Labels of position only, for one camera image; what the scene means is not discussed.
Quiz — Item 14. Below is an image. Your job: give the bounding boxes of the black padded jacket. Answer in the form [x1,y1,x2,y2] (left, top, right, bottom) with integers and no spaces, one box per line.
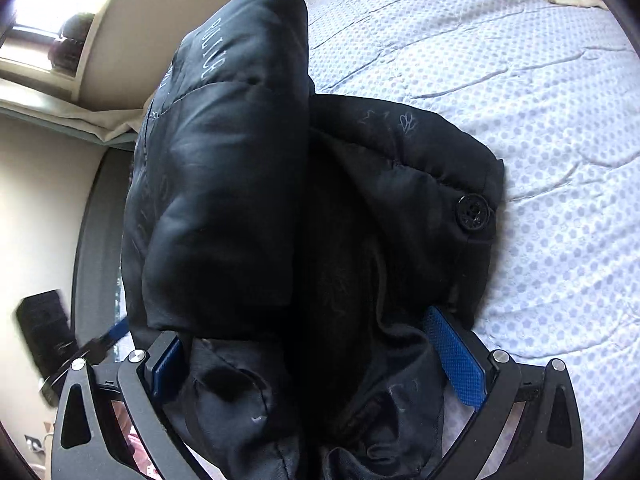
[122,0,504,479]

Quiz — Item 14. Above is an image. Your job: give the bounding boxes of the dark grey bed headboard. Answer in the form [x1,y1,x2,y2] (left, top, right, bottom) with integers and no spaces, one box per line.
[70,148,132,344]

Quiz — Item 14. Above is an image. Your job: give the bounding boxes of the beige curtain left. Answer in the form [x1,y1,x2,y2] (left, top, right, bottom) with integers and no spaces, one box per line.
[1,79,145,150]

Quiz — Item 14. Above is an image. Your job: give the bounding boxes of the dark jar on windowsill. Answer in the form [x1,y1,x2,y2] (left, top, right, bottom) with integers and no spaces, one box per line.
[58,13,94,44]
[48,38,84,74]

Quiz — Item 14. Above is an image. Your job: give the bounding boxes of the white quilted bed sheet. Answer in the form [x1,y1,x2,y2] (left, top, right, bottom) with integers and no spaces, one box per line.
[306,0,639,479]

